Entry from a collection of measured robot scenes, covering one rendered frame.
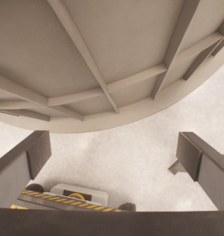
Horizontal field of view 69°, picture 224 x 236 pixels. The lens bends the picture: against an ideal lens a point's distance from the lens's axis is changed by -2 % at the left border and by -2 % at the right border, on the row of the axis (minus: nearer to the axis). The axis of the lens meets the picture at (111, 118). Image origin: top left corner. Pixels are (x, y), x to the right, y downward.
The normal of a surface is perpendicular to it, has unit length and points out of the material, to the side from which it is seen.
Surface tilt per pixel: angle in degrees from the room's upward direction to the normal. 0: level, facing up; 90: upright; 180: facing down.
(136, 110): 0
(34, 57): 90
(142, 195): 0
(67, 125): 0
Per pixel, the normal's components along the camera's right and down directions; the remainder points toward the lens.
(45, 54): 0.19, 0.97
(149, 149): -0.13, -0.13
